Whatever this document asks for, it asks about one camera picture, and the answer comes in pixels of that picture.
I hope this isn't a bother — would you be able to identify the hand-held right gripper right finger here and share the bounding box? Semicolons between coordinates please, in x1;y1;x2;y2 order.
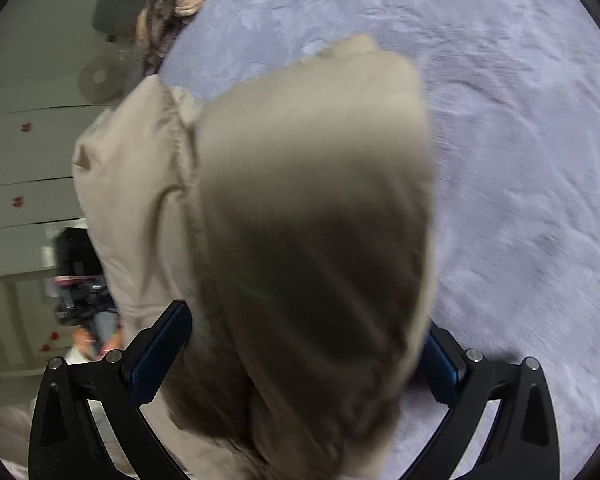
402;322;561;480

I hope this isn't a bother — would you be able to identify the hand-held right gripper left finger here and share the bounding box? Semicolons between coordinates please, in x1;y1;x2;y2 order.
28;300;193;480

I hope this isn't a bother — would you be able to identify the beige cloth garment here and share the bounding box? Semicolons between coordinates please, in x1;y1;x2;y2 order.
71;35;436;480

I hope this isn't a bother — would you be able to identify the white wardrobe with red stickers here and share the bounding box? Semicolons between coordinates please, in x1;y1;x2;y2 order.
0;20;146;377

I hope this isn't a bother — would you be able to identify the lavender bed sheet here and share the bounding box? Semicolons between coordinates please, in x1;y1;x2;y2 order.
157;0;600;480

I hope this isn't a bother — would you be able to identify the brown furry cloth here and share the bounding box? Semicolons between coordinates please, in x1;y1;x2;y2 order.
140;0;187;77

